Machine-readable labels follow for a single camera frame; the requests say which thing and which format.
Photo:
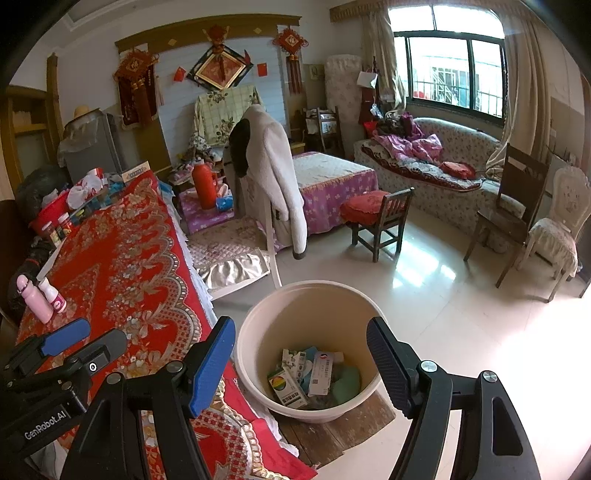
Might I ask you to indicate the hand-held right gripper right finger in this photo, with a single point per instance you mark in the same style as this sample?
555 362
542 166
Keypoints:
390 364

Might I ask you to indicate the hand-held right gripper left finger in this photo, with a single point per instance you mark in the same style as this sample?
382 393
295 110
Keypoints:
210 364

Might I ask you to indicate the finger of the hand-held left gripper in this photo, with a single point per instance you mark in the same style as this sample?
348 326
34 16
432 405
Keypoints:
104 348
64 334

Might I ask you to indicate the cream plastic bucket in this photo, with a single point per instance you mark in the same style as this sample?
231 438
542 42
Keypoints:
286 318

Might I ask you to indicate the white medicine bottle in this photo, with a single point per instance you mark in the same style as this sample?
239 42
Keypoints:
56 300

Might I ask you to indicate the pink bottle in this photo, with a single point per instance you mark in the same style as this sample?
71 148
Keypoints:
39 304

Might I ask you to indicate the white box red-blue logo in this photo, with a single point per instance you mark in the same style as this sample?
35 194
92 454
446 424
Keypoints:
323 374

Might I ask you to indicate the green yellow box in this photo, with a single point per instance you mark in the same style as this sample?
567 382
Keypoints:
288 390

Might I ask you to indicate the white blue blister packs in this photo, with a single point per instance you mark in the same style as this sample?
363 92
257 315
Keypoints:
295 357

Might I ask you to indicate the wooden board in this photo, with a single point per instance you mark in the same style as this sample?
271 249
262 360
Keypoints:
332 438

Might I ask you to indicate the clear jar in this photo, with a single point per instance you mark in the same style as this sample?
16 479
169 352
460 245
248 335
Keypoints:
47 230

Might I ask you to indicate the quilted floral seat cushion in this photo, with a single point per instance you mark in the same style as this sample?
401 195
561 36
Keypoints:
221 244

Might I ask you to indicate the red plastic basin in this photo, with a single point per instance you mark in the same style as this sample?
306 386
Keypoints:
46 214

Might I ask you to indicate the purple cloth low table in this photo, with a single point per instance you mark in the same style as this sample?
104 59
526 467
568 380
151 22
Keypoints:
198 219

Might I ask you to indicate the white red plastic bag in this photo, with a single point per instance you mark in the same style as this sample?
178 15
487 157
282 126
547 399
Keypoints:
85 189

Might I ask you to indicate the small wooden chair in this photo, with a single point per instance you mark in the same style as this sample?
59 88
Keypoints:
388 217

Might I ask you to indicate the black plastic bag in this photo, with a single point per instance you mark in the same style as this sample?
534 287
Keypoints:
34 189

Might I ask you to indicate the red seat cushion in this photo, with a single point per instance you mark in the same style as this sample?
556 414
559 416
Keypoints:
364 205

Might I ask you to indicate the blue tissue pack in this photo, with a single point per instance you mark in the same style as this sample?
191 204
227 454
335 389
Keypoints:
225 203

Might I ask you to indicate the floral sofa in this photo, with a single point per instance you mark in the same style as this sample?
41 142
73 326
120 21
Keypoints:
452 207

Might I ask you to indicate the purple floral bed cover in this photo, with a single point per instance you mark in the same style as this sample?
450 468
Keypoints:
332 198

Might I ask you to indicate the white blue-printed box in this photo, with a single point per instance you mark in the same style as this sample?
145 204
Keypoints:
136 171

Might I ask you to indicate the red thermos flask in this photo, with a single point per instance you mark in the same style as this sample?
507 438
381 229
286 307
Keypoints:
204 184

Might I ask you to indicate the grey refrigerator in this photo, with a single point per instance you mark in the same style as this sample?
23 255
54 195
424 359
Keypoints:
101 147

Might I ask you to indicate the floral sofa throw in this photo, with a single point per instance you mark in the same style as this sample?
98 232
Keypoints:
406 170

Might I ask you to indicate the beige fleece coat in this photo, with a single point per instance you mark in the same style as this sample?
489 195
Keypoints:
281 175

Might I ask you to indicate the red pillow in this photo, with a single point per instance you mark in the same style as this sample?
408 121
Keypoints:
457 170

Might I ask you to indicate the white ornate chair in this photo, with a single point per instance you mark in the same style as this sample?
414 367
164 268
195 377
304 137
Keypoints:
554 235

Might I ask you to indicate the black garment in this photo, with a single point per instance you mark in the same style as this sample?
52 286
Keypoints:
240 147

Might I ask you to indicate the pink purple clothes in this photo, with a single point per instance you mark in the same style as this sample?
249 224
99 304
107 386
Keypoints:
415 145

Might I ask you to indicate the straw hat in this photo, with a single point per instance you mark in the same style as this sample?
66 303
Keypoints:
85 113

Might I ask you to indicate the dark wooden chair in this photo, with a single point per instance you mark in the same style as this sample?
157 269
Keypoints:
521 180

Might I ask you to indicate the wooden shelf cabinet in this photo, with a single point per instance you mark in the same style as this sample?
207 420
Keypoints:
14 99

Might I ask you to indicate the floral checked cloth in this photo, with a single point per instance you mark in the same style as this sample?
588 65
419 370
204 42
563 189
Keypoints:
217 115

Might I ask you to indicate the floral covered mattress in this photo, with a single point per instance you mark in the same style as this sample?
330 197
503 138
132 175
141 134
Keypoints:
344 92

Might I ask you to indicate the small red envelope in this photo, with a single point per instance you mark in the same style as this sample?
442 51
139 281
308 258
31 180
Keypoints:
180 74
262 69

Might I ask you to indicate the diamond framed picture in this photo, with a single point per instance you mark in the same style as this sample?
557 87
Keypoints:
219 71

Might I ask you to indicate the window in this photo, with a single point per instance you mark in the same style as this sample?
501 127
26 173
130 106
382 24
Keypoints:
443 69

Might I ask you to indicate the beige curtain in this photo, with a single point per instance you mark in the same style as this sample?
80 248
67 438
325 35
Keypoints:
526 92
383 46

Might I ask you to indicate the red knot decoration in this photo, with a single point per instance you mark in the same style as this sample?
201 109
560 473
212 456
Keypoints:
290 44

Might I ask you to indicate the red tasselled wall hanging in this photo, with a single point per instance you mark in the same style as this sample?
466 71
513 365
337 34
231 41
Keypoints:
136 92

